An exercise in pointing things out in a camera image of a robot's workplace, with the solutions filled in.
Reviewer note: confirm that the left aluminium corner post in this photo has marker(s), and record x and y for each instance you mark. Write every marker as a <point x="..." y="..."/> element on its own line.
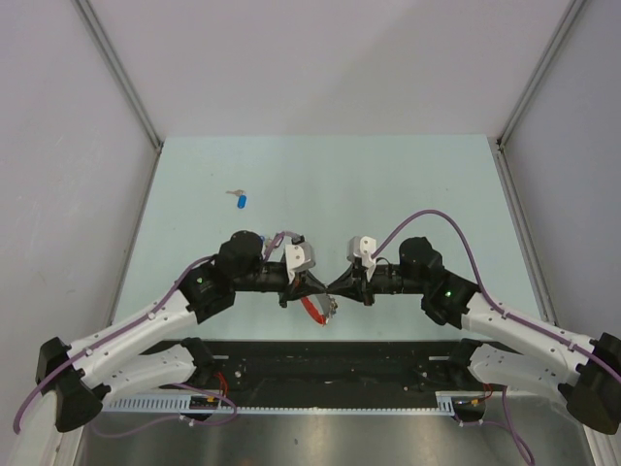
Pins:
<point x="103" y="43"/>

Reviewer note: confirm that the aluminium corner post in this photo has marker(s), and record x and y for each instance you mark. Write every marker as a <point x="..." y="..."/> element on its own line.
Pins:
<point x="103" y="43"/>
<point x="560" y="35"/>

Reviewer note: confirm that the right aluminium corner post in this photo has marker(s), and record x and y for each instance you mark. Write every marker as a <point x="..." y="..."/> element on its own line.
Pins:
<point x="560" y="35"/>

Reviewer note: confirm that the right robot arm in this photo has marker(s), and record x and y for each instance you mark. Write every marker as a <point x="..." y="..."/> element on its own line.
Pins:
<point x="579" y="372"/>

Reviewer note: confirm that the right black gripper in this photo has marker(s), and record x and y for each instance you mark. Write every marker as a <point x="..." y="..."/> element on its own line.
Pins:
<point x="353" y="283"/>

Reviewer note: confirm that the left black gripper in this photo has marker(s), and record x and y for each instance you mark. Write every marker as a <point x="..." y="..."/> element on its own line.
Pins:
<point x="305" y="283"/>

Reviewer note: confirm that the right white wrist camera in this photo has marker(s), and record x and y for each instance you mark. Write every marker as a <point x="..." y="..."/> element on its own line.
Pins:
<point x="363" y="248"/>

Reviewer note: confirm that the red-handled metal key holder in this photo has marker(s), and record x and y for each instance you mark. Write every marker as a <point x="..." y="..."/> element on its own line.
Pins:
<point x="320" y="307"/>

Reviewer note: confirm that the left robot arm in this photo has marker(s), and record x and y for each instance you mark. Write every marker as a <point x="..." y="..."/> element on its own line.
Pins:
<point x="79" y="374"/>

